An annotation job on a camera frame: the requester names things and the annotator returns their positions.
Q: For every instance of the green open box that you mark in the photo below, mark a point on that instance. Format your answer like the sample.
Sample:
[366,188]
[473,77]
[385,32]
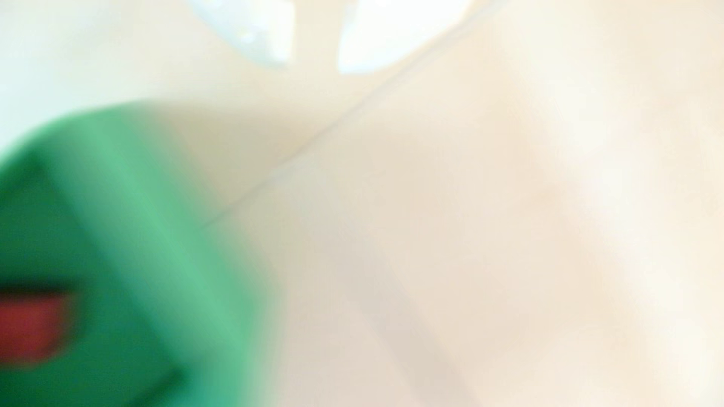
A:
[130,237]

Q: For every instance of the red rectangular block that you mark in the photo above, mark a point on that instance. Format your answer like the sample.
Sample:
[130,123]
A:
[31,328]

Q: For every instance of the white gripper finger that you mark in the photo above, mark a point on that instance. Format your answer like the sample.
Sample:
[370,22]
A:
[254,25]
[390,31]

